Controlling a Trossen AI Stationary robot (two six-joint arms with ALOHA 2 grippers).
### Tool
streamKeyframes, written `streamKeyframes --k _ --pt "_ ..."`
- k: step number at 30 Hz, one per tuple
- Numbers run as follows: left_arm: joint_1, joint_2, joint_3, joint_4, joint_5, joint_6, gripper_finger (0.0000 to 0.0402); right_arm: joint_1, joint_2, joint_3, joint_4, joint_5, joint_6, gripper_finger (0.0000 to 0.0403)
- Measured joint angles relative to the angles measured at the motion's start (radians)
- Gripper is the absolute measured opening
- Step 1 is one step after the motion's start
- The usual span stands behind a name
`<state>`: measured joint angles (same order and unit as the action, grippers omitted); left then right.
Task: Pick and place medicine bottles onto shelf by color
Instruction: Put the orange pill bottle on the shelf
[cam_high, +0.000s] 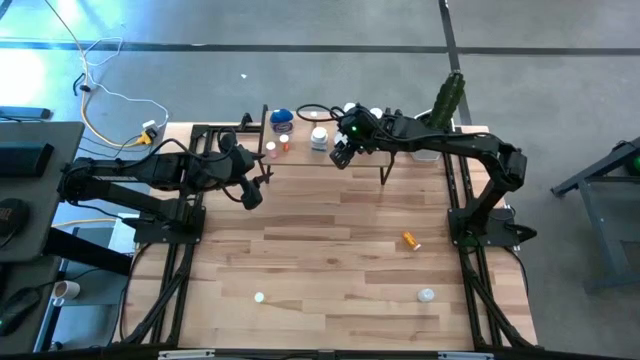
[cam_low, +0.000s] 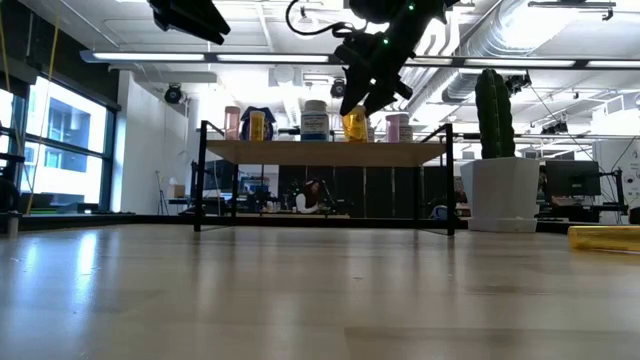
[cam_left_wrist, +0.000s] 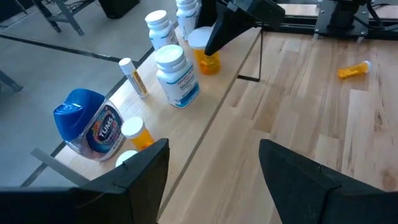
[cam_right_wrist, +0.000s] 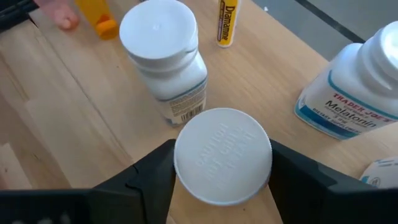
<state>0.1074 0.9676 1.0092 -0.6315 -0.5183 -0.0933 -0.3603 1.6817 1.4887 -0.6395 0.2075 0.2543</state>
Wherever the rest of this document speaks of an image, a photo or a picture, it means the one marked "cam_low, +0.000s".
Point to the background desk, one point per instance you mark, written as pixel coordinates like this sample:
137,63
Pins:
575,210

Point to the black computer monitor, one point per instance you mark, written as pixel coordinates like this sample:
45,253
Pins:
572,177

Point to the large amber pill bottle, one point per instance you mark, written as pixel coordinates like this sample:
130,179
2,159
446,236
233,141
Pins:
355,129

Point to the black ceiling track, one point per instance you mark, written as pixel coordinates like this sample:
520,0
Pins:
570,4

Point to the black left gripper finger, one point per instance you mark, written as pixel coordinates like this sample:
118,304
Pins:
175,22
200,12

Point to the wooden shelf black frame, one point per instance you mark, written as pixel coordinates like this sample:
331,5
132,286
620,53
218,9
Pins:
325,152

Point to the reddish pink vial white cap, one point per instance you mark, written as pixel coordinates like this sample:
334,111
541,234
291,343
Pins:
232,125

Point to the black table frame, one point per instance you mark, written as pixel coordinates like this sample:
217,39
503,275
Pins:
150,219

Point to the silver ventilation duct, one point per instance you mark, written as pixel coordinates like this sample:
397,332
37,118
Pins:
492,40

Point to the white planter pot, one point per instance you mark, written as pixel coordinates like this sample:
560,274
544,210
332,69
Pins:
500,195

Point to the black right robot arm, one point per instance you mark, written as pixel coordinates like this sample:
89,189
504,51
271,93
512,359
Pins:
400,10

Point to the Tums bottle blue cap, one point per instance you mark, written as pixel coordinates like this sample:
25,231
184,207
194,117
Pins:
270,122

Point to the cardboard box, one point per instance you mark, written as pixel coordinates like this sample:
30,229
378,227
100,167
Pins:
178,191

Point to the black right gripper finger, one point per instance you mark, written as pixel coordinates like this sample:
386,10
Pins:
355,90
380,99

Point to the yellow vial white cap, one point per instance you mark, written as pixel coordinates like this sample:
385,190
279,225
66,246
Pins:
257,127
605,239

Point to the person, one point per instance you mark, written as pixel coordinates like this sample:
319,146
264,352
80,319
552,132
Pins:
306,200

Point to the black ceiling spotlight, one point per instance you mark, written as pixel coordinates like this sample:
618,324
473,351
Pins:
173,94
554,128
520,82
336,90

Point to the long ceiling light bar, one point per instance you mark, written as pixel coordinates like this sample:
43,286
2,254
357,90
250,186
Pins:
160,56

